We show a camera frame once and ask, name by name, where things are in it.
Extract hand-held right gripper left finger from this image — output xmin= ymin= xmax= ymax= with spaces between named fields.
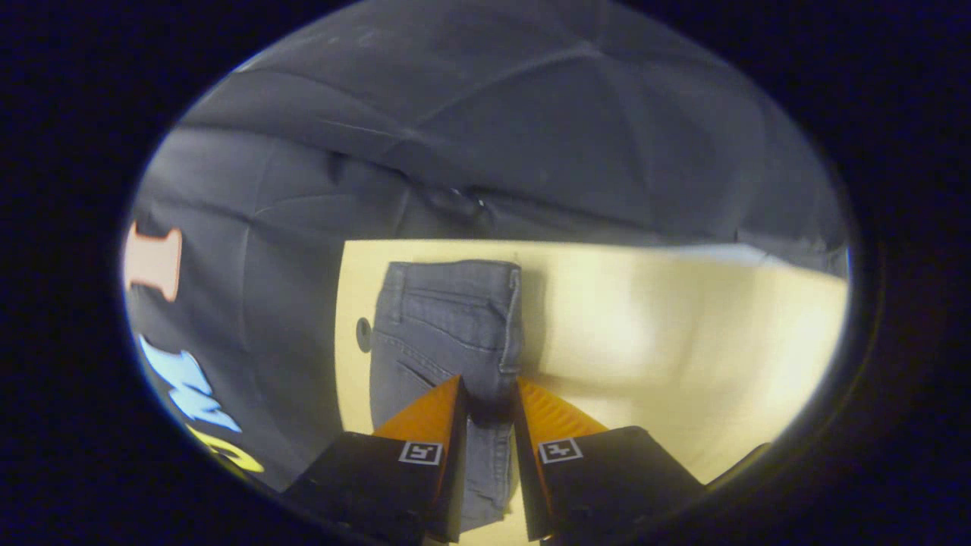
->
xmin=284 ymin=374 xmax=467 ymax=543

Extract black backdrop cloth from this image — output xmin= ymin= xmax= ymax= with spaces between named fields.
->
xmin=124 ymin=0 xmax=850 ymax=494

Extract dark grey jeans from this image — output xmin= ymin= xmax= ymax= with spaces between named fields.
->
xmin=369 ymin=260 xmax=524 ymax=532

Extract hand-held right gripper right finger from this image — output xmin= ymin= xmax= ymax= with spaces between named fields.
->
xmin=516 ymin=377 xmax=706 ymax=541

